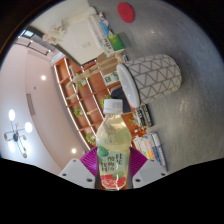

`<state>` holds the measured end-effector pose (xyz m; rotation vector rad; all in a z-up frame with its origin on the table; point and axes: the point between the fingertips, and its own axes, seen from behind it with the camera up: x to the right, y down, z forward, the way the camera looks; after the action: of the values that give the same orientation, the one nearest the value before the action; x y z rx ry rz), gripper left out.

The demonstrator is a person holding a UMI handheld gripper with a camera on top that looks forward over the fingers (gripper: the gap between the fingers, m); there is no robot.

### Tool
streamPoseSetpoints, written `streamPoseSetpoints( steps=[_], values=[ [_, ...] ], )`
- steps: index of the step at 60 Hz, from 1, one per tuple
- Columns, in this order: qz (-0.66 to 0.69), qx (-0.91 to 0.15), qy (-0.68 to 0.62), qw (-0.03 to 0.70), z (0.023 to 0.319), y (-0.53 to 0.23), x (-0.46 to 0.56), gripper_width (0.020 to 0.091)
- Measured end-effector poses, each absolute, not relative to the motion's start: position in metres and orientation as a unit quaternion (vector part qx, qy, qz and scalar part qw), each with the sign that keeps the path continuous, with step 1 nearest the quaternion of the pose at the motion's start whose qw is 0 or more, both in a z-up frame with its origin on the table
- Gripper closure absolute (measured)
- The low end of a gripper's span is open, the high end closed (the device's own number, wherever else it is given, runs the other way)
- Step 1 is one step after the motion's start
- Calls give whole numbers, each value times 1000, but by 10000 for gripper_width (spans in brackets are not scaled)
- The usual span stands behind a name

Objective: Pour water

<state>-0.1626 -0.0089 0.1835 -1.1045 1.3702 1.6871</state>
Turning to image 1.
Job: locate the clear bottle with yellow drink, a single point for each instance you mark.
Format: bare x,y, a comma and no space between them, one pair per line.
112,146

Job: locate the orange wooden shelf unit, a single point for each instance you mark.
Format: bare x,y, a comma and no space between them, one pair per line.
86,100

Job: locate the ceiling air vent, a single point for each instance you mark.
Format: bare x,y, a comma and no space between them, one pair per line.
30,105

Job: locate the flat round red coaster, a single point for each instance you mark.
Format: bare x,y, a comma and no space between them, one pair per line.
126,12

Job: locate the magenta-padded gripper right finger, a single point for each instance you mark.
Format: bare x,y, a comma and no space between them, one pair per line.
148,173

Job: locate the black track light rail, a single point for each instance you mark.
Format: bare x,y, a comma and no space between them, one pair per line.
31,45

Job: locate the window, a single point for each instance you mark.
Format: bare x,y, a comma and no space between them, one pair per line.
27,33

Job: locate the white partition with dark top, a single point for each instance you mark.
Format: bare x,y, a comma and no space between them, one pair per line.
78,36

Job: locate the grey white triangle-patterned cup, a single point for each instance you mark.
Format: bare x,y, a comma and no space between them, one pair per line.
156,76

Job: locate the grey curtain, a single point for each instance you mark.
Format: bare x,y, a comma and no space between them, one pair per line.
40,50

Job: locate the wooden artist mannequin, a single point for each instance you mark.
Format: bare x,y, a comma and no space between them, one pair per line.
96,68

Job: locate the dark blue chair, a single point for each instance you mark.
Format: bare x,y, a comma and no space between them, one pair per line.
119,96

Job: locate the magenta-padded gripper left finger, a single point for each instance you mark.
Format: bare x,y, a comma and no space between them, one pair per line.
77,173

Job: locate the white wall socket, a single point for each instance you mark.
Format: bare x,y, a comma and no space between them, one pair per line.
86,44

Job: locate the brown chair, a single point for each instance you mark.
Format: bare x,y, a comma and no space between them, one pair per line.
106,61

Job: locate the recessed ceiling spotlight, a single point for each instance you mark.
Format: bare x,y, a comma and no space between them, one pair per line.
73,150
43,77

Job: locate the stack of colourful books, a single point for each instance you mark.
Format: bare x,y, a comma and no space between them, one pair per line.
151,150

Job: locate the multi-bulb ceiling lamp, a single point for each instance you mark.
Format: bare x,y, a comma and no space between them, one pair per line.
16,133

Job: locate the green and white box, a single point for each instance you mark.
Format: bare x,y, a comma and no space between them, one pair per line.
115,43

